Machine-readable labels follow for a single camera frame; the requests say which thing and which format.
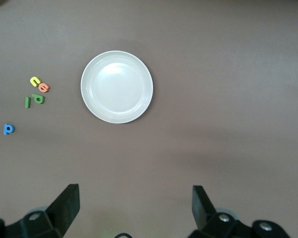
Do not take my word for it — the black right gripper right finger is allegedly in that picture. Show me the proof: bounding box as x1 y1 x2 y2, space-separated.
187 185 292 238

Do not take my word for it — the yellow foam letter u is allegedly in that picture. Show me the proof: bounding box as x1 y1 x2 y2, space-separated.
29 76 42 88

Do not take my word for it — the beige round plate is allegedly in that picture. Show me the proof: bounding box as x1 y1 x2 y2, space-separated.
80 50 154 124

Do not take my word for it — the brown table cover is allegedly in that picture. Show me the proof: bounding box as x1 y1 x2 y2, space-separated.
0 0 298 238

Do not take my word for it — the blue foam letter p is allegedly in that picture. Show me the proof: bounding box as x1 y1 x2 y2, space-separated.
3 123 15 135

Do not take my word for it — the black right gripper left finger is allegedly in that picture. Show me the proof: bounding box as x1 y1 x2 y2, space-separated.
0 183 80 238

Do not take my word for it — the orange foam letter e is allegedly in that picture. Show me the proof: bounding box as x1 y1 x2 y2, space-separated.
38 82 51 93

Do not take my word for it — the green foam letter d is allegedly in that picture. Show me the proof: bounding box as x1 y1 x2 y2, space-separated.
31 93 46 105

